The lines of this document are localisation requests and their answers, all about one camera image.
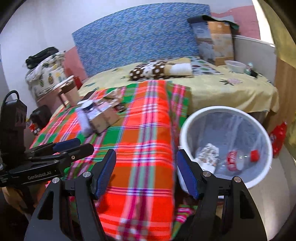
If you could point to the clear plastic bin liner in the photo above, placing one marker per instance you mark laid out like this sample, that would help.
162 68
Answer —
228 132

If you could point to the black box on floor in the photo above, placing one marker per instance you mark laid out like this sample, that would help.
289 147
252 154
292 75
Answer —
39 119

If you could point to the crumpled white brown wrapper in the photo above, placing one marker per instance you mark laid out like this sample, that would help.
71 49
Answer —
114 97

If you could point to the white plastic bowl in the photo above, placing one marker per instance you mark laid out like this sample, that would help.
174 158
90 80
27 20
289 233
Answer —
235 66

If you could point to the white round trash bin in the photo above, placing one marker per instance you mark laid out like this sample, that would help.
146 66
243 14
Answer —
213 109

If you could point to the plastic bottle red cap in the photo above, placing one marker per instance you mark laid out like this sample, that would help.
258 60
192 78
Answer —
237 160

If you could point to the small black object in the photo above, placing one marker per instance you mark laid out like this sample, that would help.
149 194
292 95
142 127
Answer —
253 73

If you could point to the blue patterned headboard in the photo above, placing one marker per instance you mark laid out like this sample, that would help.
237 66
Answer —
146 32

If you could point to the wooden board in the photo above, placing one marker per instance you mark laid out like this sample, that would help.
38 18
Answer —
285 83

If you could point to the black bag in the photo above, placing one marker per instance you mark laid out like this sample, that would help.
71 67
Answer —
33 61

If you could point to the red plastic bag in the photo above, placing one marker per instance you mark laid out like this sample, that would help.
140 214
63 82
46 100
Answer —
277 137

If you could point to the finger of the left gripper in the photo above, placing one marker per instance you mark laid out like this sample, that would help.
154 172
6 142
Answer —
63 159
52 148

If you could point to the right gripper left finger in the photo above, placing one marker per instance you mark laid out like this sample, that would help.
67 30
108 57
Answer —
102 172

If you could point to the small green bottle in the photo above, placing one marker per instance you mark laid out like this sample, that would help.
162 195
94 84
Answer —
249 68

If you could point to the yellow patterned bedsheet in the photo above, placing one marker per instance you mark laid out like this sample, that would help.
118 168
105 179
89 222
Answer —
205 85

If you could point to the pineapple print bedding bundle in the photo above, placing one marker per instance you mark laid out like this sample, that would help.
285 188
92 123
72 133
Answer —
49 73

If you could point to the crumpled printed paper trash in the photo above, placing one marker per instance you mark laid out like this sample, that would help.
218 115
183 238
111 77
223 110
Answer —
207 157

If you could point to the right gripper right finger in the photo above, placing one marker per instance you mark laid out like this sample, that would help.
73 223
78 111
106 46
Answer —
189 175

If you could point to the olive green curtain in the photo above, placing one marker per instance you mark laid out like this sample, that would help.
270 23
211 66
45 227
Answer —
281 18

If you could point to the white foam fruit net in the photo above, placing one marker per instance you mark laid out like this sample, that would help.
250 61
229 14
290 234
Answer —
85 126

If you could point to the red green plaid cloth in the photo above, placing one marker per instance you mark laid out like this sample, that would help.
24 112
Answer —
139 201

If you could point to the pink brown lidded mug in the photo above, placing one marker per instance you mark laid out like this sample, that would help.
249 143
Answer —
70 90

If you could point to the brown polka dot pillow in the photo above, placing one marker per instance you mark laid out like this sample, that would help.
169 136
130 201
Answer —
162 69

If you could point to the brown bedding package box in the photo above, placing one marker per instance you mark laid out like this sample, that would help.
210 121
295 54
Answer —
214 38

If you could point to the white blue yogurt cup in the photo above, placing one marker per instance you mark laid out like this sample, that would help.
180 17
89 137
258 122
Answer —
90 109

